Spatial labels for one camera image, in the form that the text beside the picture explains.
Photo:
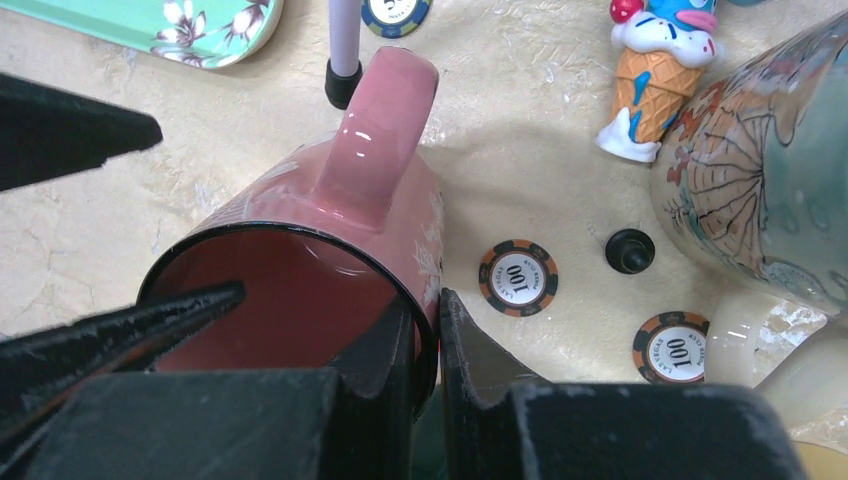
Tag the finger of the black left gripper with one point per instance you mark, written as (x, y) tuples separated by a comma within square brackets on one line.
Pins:
[(39, 370), (48, 133)]

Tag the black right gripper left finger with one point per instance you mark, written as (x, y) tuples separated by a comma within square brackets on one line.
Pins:
[(349, 420)]

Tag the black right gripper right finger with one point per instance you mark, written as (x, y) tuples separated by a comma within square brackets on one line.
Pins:
[(502, 421)]

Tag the pink ghost mug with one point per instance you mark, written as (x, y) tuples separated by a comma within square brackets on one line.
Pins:
[(325, 240)]

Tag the dark green mug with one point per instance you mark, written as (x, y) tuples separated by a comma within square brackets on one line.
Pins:
[(429, 455)]

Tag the cream coral mug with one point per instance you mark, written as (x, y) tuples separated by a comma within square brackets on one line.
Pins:
[(801, 369)]

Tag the yellow mug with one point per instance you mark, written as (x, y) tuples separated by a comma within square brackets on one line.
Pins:
[(821, 462)]

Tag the teal seashell mug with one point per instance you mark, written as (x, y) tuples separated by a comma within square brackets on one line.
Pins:
[(752, 180)]

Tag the orange poker chip left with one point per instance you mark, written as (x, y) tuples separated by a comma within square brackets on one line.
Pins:
[(518, 277)]

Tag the orange poker chip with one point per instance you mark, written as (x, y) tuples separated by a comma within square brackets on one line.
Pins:
[(670, 347), (518, 277)]

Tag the orange poker chip right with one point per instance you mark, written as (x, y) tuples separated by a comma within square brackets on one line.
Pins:
[(670, 347)]

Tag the green floral tray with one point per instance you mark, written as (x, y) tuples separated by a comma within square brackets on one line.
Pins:
[(205, 34)]

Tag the small black peg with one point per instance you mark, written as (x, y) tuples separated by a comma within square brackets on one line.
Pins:
[(629, 251)]

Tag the grey music stand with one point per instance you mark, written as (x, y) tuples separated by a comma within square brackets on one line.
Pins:
[(344, 69)]

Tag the blue poker chip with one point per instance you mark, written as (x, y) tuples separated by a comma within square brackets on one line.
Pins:
[(393, 19)]

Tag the ice cream cone toy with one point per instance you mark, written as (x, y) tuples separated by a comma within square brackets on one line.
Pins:
[(665, 47)]

